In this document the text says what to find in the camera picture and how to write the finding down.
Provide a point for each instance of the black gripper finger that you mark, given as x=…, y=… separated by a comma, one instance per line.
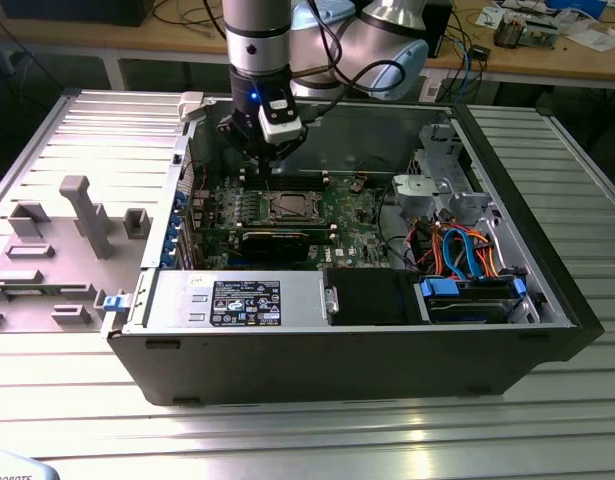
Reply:
x=287, y=150
x=242, y=137

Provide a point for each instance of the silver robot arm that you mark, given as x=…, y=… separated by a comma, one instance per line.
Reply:
x=257, y=30

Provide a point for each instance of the RAM slot with white clips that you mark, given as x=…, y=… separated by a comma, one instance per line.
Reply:
x=297, y=174
x=297, y=181

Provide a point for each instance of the RAM slot with black clips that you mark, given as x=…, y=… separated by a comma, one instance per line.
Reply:
x=297, y=178
x=297, y=185

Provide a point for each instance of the blue card slot clip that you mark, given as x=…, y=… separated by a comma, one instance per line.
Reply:
x=180, y=199
x=174, y=220
x=170, y=238
x=167, y=257

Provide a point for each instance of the grey case latch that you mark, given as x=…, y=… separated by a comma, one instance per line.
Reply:
x=192, y=105

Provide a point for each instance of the round silver coin battery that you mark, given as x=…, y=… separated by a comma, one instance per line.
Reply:
x=355, y=186

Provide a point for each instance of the black graphics card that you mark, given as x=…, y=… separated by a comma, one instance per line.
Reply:
x=274, y=246

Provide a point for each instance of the green motherboard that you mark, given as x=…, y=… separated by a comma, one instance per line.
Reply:
x=357, y=220

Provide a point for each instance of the wooden desk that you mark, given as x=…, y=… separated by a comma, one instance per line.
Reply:
x=137, y=42

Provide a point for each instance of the silver metal disk bay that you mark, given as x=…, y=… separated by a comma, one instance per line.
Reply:
x=427, y=192

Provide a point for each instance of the white label sheet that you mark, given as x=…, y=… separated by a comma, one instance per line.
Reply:
x=429, y=89

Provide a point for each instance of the silver power supply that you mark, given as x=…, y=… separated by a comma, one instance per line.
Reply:
x=177, y=300

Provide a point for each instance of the black monitor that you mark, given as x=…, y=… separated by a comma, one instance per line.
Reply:
x=72, y=12

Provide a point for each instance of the blue plastic latch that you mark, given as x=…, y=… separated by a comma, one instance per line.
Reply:
x=114, y=303

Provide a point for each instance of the small black box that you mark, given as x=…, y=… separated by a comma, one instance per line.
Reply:
x=479, y=51

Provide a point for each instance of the black PC case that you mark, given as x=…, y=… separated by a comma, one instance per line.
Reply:
x=337, y=365

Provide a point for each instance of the grey parts rack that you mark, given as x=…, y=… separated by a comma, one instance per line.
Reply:
x=47, y=270

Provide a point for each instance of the hard disk in blue carrier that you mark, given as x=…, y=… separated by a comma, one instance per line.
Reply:
x=467, y=310

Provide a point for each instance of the white paper sheet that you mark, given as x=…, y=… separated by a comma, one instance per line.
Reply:
x=492, y=17
x=594, y=40

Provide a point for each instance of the metal heatsink cooler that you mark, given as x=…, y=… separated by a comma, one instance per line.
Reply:
x=509, y=32

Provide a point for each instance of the grey metal device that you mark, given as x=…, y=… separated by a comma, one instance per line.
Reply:
x=542, y=35

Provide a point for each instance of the blue box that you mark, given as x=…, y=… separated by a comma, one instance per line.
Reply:
x=577, y=6

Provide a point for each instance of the pale blue teach pendant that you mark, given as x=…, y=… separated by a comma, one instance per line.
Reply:
x=17, y=470

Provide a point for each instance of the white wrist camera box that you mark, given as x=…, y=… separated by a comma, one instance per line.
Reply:
x=282, y=131

